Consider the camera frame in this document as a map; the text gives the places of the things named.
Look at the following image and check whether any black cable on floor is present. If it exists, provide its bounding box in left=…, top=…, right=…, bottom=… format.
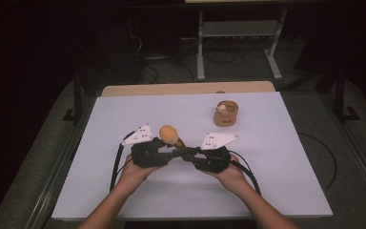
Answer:
left=297, top=132, right=338, bottom=191

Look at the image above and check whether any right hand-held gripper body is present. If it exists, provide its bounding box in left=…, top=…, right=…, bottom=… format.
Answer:
left=193, top=132, right=240, bottom=175

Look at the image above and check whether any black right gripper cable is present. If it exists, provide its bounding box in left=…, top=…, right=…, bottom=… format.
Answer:
left=228, top=149, right=262, bottom=196

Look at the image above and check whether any brown cup with small figure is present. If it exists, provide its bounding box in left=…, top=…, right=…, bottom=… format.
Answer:
left=213, top=100, right=239, bottom=128

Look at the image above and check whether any person's right hand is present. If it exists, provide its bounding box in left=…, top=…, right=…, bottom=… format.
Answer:
left=202, top=154, right=253, bottom=196

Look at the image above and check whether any white metal table frame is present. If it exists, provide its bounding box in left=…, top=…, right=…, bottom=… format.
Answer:
left=195, top=8, right=289, bottom=82

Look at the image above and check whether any tangle of floor cables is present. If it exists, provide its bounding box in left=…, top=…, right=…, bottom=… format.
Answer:
left=129, top=33, right=246, bottom=84

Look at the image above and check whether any black metal stand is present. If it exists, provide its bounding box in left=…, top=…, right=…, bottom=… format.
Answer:
left=334, top=66, right=362, bottom=124
left=62, top=72, right=84, bottom=125

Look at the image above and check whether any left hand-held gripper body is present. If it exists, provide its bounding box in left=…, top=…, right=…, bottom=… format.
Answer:
left=121, top=124, right=173, bottom=169

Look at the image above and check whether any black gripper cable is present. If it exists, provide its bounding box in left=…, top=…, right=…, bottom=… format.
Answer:
left=228, top=149, right=262, bottom=196
left=109, top=130, right=138, bottom=193

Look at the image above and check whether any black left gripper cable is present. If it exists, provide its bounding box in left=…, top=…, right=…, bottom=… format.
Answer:
left=109, top=130, right=138, bottom=193

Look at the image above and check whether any wooden table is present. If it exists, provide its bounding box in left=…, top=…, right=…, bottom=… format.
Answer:
left=100, top=80, right=276, bottom=98

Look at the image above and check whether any person's left hand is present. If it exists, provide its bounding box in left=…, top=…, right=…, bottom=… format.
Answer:
left=116, top=154, right=164, bottom=193

